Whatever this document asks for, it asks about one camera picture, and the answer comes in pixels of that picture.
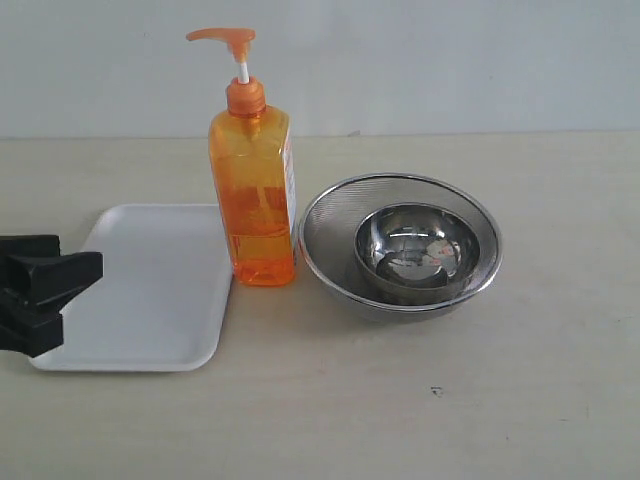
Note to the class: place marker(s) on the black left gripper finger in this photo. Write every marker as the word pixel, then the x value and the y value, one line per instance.
pixel 55 277
pixel 27 331

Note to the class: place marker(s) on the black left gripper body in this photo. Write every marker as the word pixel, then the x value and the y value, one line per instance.
pixel 29 246

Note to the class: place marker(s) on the orange pump soap bottle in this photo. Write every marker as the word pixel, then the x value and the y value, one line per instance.
pixel 252 166

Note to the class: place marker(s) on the small stainless steel bowl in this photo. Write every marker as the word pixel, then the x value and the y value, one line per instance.
pixel 416 253

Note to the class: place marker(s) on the white rectangular foam tray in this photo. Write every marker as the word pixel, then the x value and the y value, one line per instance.
pixel 161 302

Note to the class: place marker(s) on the steel mesh colander basket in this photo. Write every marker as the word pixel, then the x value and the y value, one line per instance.
pixel 326 239

